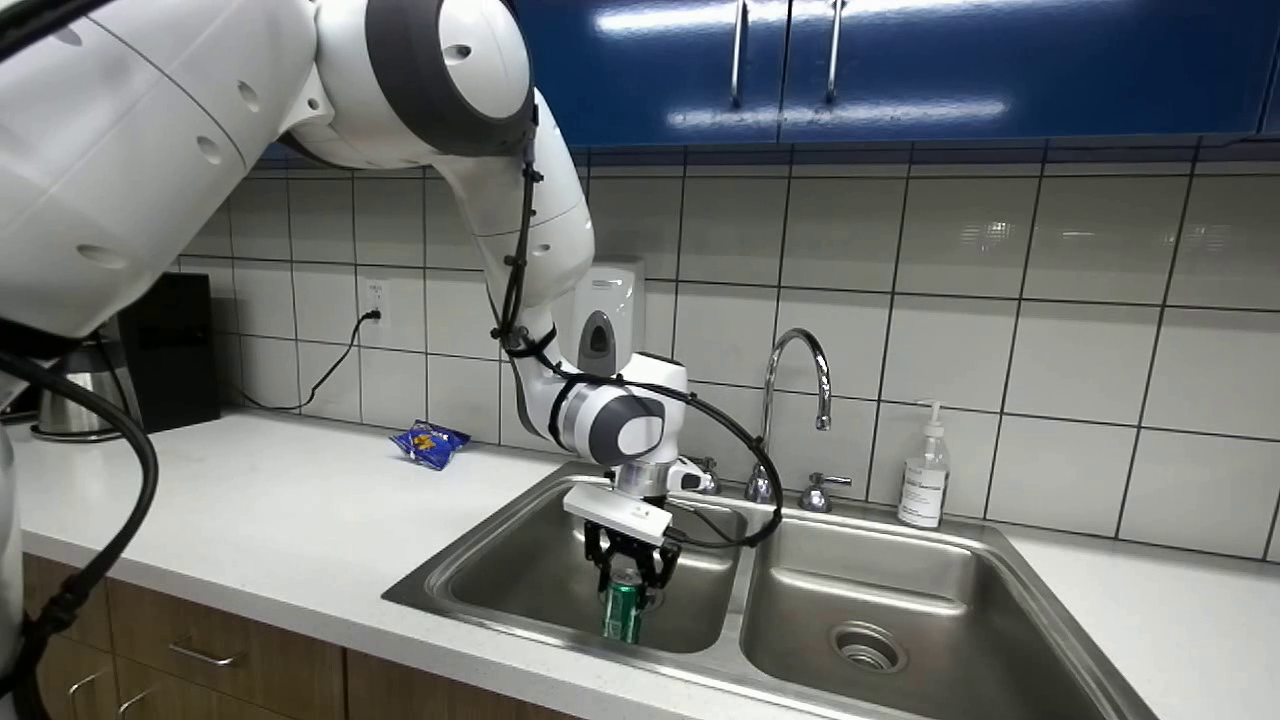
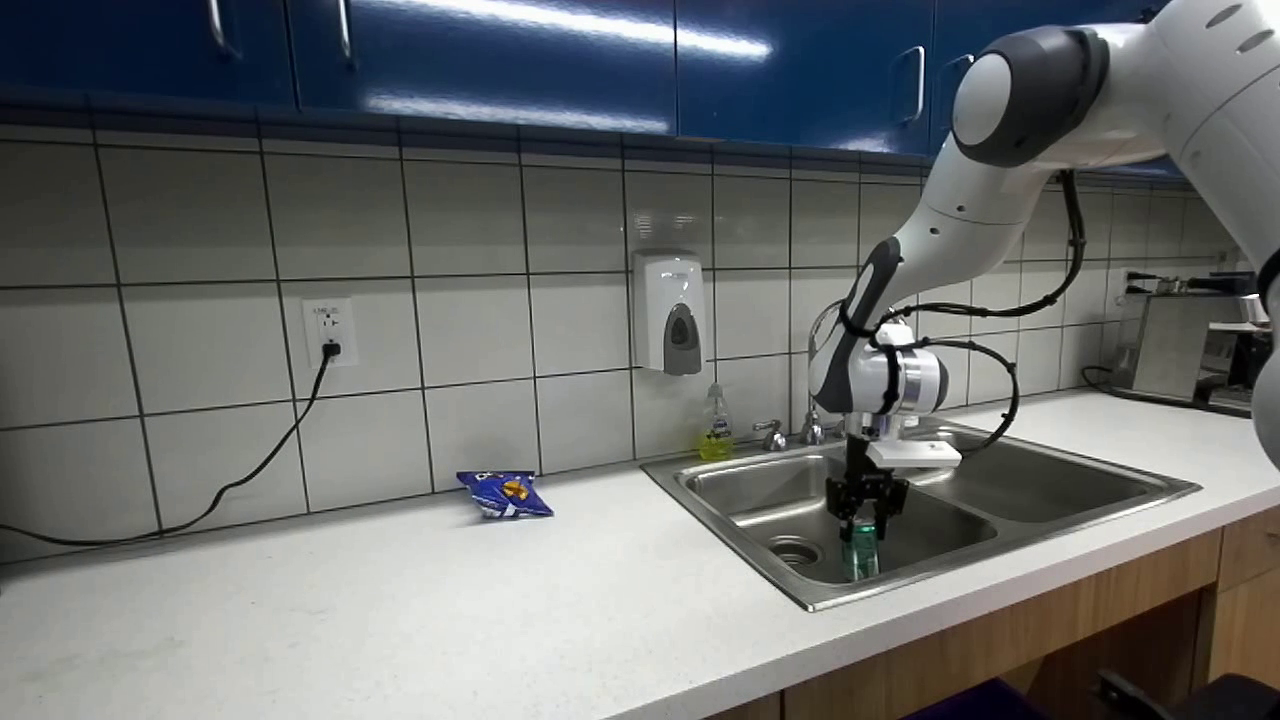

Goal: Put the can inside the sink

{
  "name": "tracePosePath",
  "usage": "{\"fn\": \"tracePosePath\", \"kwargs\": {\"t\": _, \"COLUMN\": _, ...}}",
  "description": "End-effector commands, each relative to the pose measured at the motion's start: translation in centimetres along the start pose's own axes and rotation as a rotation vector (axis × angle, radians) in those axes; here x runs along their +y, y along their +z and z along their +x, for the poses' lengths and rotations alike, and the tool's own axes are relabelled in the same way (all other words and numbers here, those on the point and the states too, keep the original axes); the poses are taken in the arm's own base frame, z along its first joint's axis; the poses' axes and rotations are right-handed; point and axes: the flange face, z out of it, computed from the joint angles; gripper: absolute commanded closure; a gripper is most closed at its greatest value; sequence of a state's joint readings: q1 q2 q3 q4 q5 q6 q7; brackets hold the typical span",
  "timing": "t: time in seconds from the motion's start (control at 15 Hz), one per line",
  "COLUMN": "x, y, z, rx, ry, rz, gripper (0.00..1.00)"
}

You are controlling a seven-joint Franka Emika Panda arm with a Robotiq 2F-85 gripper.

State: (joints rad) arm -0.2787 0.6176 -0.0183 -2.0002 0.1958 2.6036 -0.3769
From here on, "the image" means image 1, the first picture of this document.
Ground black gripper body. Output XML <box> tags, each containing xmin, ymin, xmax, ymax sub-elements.
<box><xmin>580</xmin><ymin>517</ymin><xmax>684</xmax><ymax>571</ymax></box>

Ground green bottle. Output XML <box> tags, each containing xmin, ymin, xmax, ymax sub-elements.
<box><xmin>600</xmin><ymin>558</ymin><xmax>654</xmax><ymax>649</ymax></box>

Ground stainless steel double sink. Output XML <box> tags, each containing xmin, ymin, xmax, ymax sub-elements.
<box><xmin>382</xmin><ymin>456</ymin><xmax>1162</xmax><ymax>720</ymax></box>

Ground metal sink drain strainer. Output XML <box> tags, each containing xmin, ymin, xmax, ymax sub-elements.
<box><xmin>830</xmin><ymin>621</ymin><xmax>907</xmax><ymax>676</ymax></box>

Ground chrome gooseneck faucet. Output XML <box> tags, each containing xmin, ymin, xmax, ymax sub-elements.
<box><xmin>677</xmin><ymin>326</ymin><xmax>857</xmax><ymax>517</ymax></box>

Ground blue chip bag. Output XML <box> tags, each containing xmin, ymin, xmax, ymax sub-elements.
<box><xmin>387</xmin><ymin>422</ymin><xmax>472</xmax><ymax>474</ymax></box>

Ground white pump soap bottle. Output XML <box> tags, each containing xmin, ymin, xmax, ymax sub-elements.
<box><xmin>892</xmin><ymin>397</ymin><xmax>952</xmax><ymax>531</ymax></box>

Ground wooden base cabinet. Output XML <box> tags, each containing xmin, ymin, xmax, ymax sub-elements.
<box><xmin>15</xmin><ymin>554</ymin><xmax>575</xmax><ymax>720</ymax></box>

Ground black countertop appliance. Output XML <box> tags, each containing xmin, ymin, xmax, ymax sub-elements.
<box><xmin>118</xmin><ymin>269</ymin><xmax>228</xmax><ymax>432</ymax></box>

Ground metal kettle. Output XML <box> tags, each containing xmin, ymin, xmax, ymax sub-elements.
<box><xmin>33</xmin><ymin>326</ymin><xmax>125</xmax><ymax>445</ymax></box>

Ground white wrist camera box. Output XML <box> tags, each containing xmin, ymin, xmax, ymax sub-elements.
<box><xmin>560</xmin><ymin>482</ymin><xmax>677</xmax><ymax>549</ymax></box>

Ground grey wall soap dispenser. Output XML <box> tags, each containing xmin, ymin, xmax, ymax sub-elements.
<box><xmin>567</xmin><ymin>261</ymin><xmax>649</xmax><ymax>390</ymax></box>

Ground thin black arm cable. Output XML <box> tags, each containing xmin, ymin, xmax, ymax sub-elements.
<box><xmin>490</xmin><ymin>118</ymin><xmax>788</xmax><ymax>554</ymax></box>

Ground black power cord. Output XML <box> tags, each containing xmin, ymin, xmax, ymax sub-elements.
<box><xmin>224</xmin><ymin>310</ymin><xmax>385</xmax><ymax>416</ymax></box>

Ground white wall outlet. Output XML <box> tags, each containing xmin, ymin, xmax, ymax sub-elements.
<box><xmin>358</xmin><ymin>273</ymin><xmax>393</xmax><ymax>331</ymax></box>

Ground thick black cable hose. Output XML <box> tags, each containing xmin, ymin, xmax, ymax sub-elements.
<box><xmin>0</xmin><ymin>341</ymin><xmax>163</xmax><ymax>720</ymax></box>

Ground blue wall cabinets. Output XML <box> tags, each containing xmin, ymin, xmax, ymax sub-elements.
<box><xmin>251</xmin><ymin>0</ymin><xmax>1280</xmax><ymax>173</ymax></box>

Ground silver cabinet handle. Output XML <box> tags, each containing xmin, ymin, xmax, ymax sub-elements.
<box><xmin>819</xmin><ymin>0</ymin><xmax>854</xmax><ymax>107</ymax></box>
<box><xmin>726</xmin><ymin>0</ymin><xmax>753</xmax><ymax>111</ymax></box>

